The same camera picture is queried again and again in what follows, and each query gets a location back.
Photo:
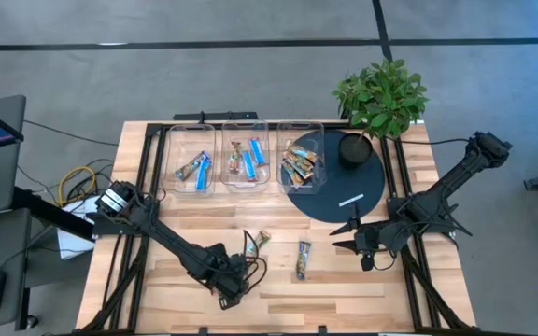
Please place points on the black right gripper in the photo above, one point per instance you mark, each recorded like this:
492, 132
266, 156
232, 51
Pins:
372, 238

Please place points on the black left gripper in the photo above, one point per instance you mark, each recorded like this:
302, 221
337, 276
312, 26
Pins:
229, 277

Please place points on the blue green granola bar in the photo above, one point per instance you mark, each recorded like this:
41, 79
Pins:
188, 167
203, 171
303, 260

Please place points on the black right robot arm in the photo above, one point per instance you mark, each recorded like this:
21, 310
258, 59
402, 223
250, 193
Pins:
456, 177

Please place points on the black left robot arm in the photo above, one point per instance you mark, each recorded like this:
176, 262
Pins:
175, 242

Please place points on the white label strip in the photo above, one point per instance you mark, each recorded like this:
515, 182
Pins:
351, 200

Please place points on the dark blue round mat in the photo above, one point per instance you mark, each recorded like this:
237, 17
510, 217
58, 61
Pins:
367, 186

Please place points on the clear plastic bin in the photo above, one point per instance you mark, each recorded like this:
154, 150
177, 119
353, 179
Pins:
245, 133
180, 140
315, 182

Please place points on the potted green plant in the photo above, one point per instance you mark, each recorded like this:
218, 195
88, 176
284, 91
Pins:
381, 98

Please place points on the white box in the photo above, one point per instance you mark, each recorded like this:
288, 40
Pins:
73, 242

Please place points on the black caster wheel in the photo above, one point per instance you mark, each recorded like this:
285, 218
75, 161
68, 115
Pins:
32, 322

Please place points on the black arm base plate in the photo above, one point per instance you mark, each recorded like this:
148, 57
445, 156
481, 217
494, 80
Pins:
392, 205
110, 228

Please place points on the black frame bracket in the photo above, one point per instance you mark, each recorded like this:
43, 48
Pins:
322, 330
202, 331

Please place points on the black bar camera mount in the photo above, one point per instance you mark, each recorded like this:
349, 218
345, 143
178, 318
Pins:
215, 116

